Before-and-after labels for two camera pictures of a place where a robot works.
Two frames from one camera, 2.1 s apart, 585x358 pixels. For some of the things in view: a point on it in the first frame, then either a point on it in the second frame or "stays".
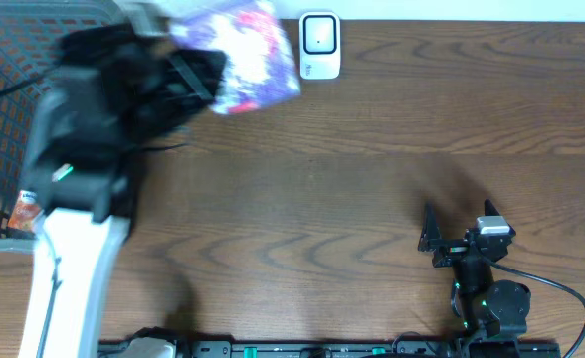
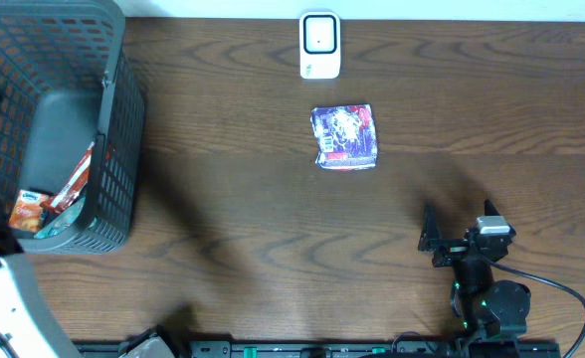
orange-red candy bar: (27, 206) stays
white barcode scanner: (320, 45) stays
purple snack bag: (260, 69) -> (345, 137)
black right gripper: (431, 240) stays
